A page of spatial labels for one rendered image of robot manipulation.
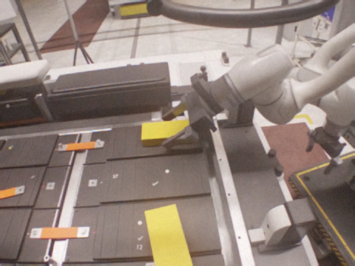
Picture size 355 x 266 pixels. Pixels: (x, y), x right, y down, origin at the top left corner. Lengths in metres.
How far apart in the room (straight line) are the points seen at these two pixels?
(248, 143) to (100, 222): 0.57
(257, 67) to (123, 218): 0.47
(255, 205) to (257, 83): 0.36
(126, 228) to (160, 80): 0.47
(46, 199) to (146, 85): 0.46
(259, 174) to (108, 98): 0.56
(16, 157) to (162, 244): 0.56
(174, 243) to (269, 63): 0.45
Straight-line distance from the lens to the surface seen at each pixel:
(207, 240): 0.56
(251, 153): 0.88
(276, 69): 0.61
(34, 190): 0.75
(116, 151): 0.73
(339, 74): 0.69
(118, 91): 0.83
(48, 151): 0.84
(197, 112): 0.64
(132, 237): 0.57
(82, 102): 0.88
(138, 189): 0.63
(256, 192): 0.78
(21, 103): 0.97
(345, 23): 1.11
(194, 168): 0.66
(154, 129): 0.72
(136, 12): 5.33
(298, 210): 0.62
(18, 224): 0.72
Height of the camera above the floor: 1.52
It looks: 44 degrees down
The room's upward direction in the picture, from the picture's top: 5 degrees counter-clockwise
